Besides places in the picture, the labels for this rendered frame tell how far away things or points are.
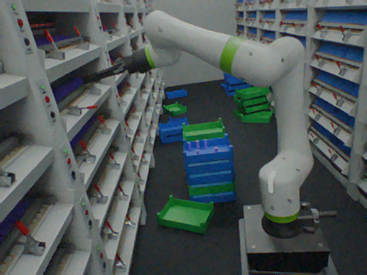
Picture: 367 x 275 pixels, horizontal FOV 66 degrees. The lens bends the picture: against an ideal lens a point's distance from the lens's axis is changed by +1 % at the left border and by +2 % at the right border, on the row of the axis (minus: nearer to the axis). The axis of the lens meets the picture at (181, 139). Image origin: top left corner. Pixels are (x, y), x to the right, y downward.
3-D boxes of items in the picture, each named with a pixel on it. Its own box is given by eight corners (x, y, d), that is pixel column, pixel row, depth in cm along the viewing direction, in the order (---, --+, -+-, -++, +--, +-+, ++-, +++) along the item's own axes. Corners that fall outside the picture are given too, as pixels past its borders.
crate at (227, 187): (230, 174, 198) (229, 164, 195) (236, 191, 180) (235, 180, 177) (188, 179, 200) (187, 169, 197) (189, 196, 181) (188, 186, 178)
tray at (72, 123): (110, 94, 140) (111, 75, 136) (65, 146, 85) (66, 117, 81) (69, 86, 138) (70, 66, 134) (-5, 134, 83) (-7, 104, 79)
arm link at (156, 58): (187, 66, 116) (181, 47, 121) (179, 44, 105) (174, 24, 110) (155, 76, 118) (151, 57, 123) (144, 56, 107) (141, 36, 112)
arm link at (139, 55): (145, 43, 118) (142, 46, 109) (155, 70, 122) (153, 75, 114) (132, 48, 118) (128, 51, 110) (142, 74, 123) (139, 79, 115)
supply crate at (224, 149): (228, 144, 189) (227, 133, 185) (233, 158, 170) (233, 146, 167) (184, 149, 190) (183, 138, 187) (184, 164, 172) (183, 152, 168)
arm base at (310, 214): (330, 209, 108) (330, 196, 106) (344, 237, 95) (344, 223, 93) (260, 212, 114) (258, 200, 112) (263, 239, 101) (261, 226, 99)
